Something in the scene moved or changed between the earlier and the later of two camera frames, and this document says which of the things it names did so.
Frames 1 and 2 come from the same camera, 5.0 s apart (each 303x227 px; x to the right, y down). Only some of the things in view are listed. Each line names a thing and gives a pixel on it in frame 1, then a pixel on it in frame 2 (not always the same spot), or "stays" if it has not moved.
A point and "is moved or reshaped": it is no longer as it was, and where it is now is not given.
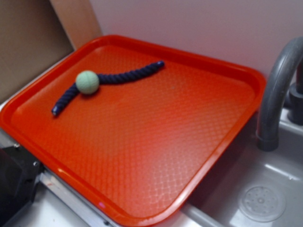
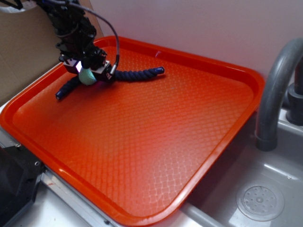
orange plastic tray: [134, 126] stays
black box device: [19, 172] stays
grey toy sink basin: [248, 187] stays
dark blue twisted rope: [106, 79] is moved or reshaped
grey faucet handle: [295, 100] stays
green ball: [87, 82] is moved or reshaped
